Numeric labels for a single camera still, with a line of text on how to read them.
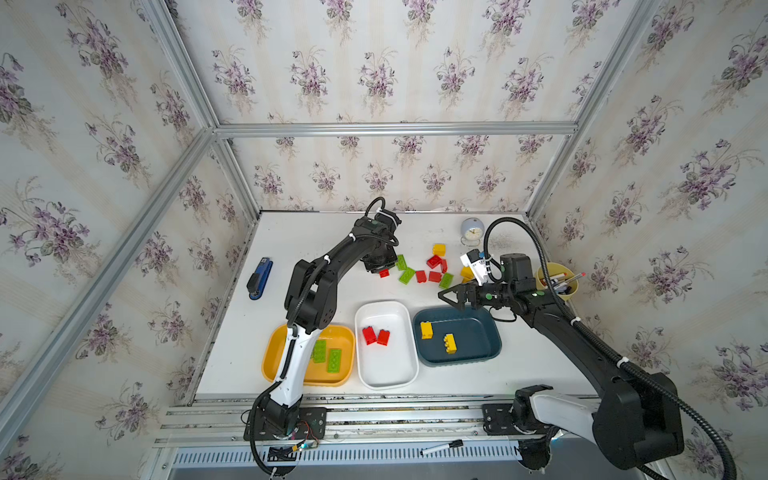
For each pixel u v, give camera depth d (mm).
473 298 701
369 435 730
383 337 863
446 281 1006
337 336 864
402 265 1043
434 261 1043
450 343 839
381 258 844
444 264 1021
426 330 864
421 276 1010
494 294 688
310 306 579
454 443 702
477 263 728
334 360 837
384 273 935
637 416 395
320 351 840
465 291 699
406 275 1014
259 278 978
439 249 1075
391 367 818
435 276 1014
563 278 866
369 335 868
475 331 889
